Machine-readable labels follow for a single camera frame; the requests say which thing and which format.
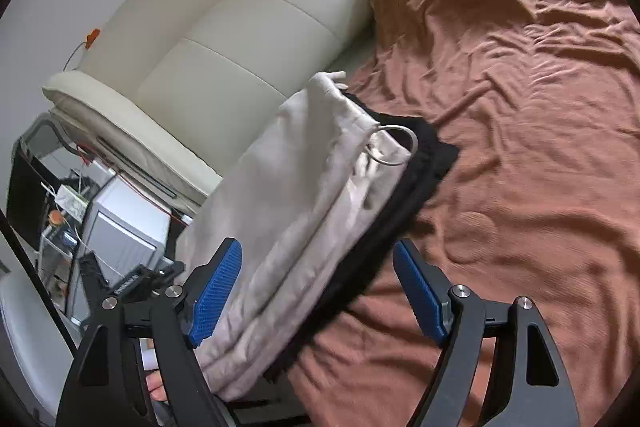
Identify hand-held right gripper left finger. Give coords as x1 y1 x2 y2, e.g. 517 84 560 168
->
55 237 243 427

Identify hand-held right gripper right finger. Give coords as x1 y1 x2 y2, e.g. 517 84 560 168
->
392 238 581 427

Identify beige jacket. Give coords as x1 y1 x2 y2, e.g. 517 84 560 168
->
175 71 416 403

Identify black folded clothes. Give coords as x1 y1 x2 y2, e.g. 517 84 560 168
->
260 92 461 385

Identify person's left hand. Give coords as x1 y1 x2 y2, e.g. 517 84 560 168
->
147 369 169 403

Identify white box appliance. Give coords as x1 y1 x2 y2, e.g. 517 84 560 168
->
80 181 172 293

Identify white chair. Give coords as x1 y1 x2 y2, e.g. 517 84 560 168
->
0 272 76 413

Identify black bedside shelf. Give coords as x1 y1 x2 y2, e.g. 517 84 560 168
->
6 119 101 253

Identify brown blanket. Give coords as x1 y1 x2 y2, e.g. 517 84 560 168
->
300 0 640 427

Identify cream padded headboard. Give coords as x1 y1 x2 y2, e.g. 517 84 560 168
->
42 0 381 202

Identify black cable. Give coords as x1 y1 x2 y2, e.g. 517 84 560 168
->
0 209 88 350

